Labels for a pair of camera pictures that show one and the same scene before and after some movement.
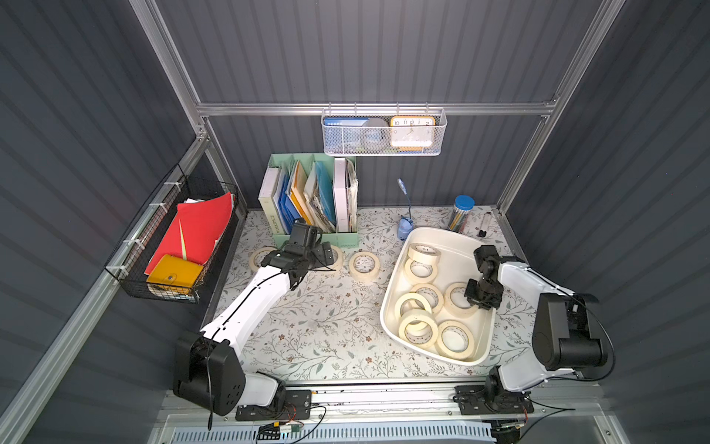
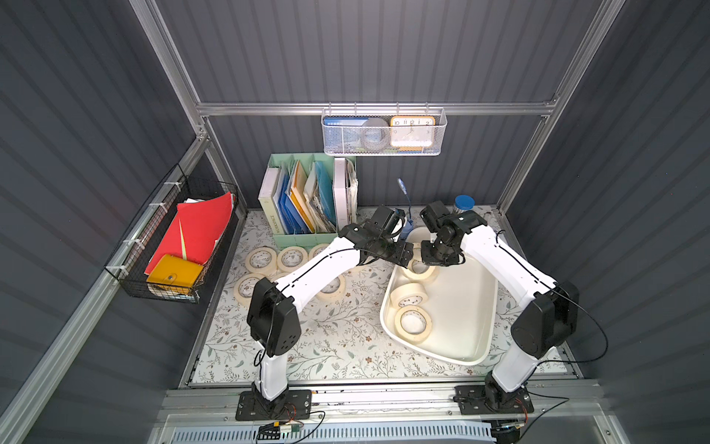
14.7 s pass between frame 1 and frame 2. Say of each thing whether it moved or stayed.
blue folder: stayed
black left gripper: moved
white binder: stayed
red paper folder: stayed
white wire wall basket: stayed
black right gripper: moved
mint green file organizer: stayed
